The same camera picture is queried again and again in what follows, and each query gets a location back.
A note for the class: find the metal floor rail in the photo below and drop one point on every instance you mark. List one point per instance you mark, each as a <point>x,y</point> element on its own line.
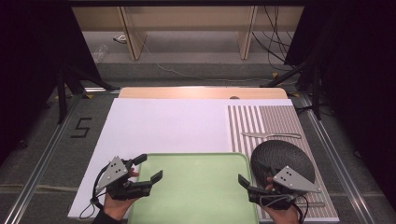
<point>336,155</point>
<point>40,168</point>

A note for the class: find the beige wooden desk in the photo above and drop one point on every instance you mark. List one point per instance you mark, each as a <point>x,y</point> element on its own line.
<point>186,18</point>

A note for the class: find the striped beige placemat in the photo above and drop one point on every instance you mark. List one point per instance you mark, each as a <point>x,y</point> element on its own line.
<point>277,121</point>

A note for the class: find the light green plastic tray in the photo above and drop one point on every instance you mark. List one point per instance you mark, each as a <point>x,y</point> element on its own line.
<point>193,189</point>

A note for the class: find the black textured round plate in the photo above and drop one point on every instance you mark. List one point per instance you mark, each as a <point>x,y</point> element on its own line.
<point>280,154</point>

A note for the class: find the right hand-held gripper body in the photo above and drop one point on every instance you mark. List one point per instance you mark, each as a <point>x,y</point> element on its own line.
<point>294,182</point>

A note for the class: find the black metal stand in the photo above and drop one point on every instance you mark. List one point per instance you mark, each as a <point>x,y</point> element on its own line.
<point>62,93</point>
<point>316,90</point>

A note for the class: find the silver cutlery piece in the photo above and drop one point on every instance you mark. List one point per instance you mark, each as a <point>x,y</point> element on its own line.
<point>314,204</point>

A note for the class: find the black curtain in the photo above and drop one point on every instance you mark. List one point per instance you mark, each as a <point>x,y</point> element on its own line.
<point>28,62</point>
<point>358,62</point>

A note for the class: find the clear plastic wrap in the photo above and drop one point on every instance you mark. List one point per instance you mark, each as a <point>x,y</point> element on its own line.
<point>100,52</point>

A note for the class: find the person's right hand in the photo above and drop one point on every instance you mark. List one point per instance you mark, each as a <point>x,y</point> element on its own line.
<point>281,216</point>

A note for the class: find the light wooden table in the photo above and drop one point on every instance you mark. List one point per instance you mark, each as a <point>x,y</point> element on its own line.
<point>186,92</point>

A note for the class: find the silver table knife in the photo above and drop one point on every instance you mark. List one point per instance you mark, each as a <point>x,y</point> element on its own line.
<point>255,134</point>

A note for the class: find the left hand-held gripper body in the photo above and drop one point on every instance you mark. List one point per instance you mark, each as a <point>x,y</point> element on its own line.
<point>112,174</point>

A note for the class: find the person's left hand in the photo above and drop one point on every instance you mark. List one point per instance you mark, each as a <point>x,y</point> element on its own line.
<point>118,207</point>

